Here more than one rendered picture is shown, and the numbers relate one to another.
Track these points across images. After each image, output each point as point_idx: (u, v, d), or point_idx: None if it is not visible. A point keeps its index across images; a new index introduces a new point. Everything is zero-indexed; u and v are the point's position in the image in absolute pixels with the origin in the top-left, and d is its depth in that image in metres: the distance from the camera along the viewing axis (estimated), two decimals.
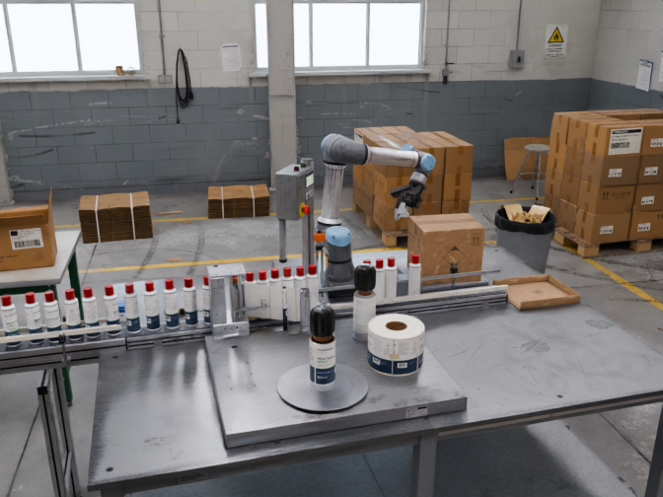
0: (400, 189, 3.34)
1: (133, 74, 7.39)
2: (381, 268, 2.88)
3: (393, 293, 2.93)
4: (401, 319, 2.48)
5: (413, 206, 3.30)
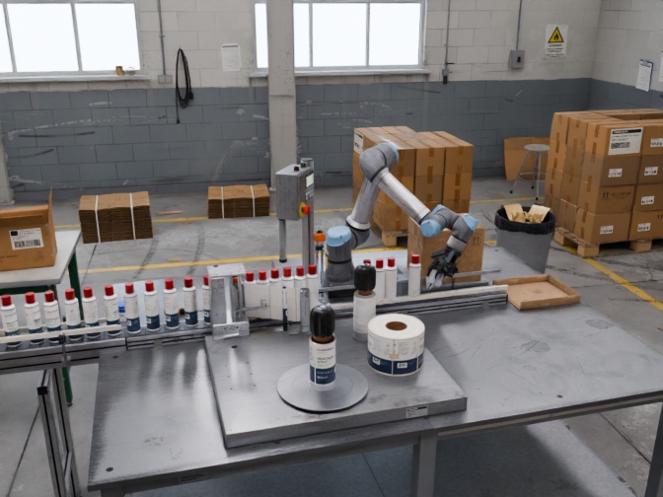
0: (437, 253, 3.00)
1: (133, 74, 7.39)
2: (381, 268, 2.88)
3: (393, 293, 2.93)
4: (401, 319, 2.48)
5: (446, 275, 2.94)
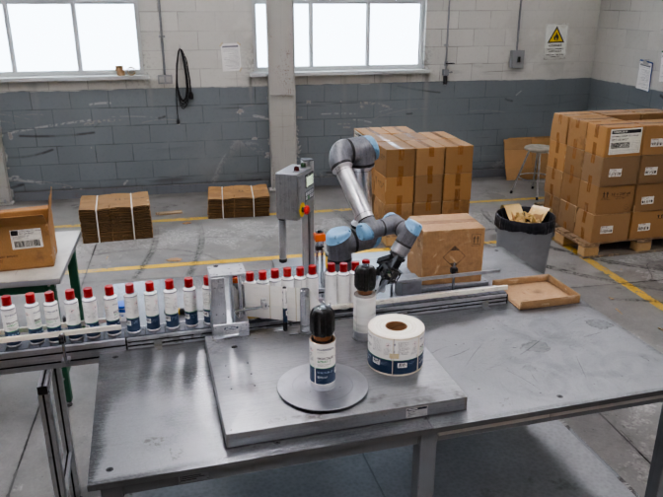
0: (382, 259, 2.94)
1: (133, 74, 7.39)
2: (343, 272, 2.84)
3: None
4: (401, 319, 2.48)
5: (390, 281, 2.87)
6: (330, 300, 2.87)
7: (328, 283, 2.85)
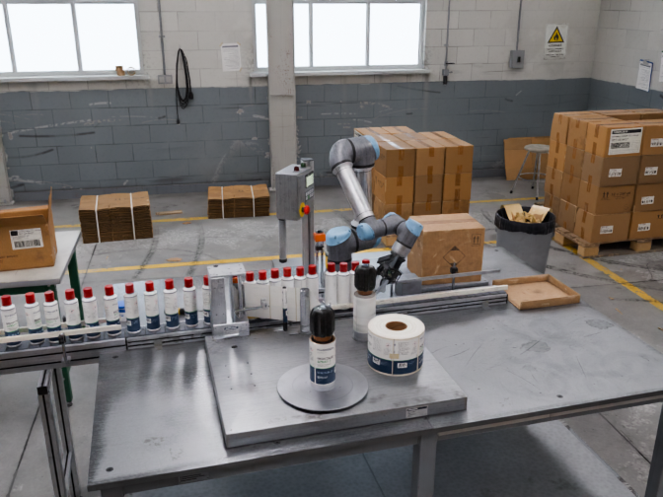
0: (383, 259, 2.94)
1: (133, 74, 7.39)
2: (343, 272, 2.84)
3: None
4: (401, 319, 2.48)
5: (390, 281, 2.88)
6: (330, 300, 2.87)
7: (328, 283, 2.85)
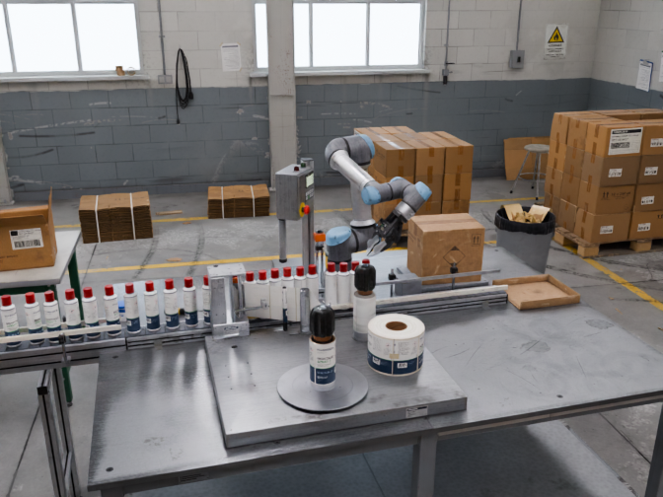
0: None
1: (133, 74, 7.39)
2: (343, 272, 2.84)
3: None
4: (401, 319, 2.48)
5: (382, 236, 2.71)
6: (330, 300, 2.87)
7: (328, 283, 2.85)
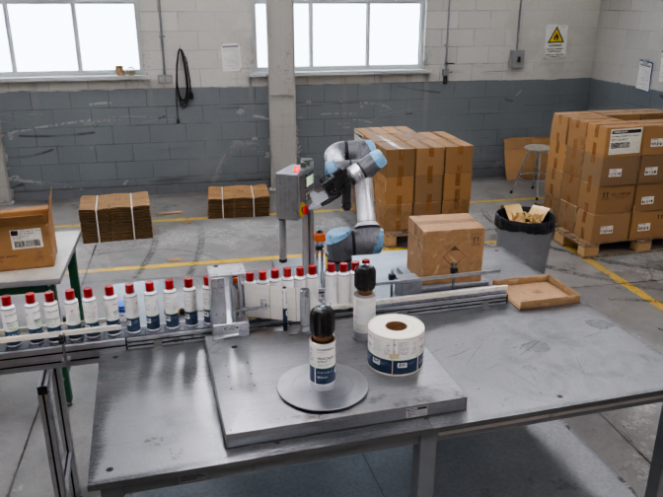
0: (343, 194, 2.77)
1: (133, 74, 7.39)
2: (343, 272, 2.84)
3: None
4: (401, 319, 2.48)
5: (323, 185, 2.70)
6: (330, 300, 2.87)
7: (328, 283, 2.85)
